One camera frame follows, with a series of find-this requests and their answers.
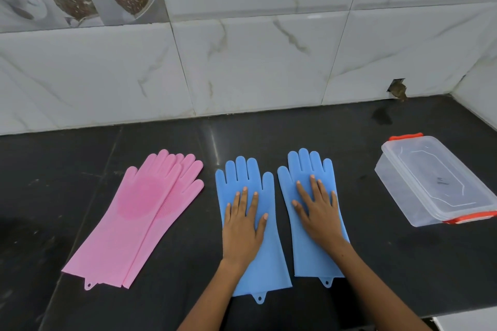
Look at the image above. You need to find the person's left hand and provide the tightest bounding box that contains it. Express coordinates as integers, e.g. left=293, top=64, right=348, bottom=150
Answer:
left=222, top=186, right=269, bottom=265

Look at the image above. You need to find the person's right hand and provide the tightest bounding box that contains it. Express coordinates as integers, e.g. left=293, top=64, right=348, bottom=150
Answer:
left=291, top=174, right=348, bottom=251

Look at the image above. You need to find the blue rubber glove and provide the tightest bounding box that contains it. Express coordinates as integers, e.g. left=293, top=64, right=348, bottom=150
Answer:
left=215, top=156, right=293, bottom=305
left=277, top=148, right=350, bottom=289

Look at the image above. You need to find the pink rubber glove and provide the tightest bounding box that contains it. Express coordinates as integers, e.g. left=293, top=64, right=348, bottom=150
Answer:
left=122, top=153, right=205, bottom=290
left=61, top=149, right=183, bottom=291

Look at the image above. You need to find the clear plastic box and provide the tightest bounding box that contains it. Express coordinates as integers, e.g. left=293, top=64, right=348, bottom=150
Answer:
left=374, top=142, right=497, bottom=228

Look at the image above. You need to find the clear plastic box lid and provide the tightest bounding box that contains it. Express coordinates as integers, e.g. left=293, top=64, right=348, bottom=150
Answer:
left=380, top=132, right=497, bottom=225

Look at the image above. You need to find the person's right forearm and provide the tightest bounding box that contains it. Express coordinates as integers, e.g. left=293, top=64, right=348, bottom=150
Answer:
left=330, top=239, right=432, bottom=331

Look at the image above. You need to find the person's left forearm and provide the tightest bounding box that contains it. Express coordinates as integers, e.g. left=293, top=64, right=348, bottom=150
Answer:
left=177, top=259, right=254, bottom=331

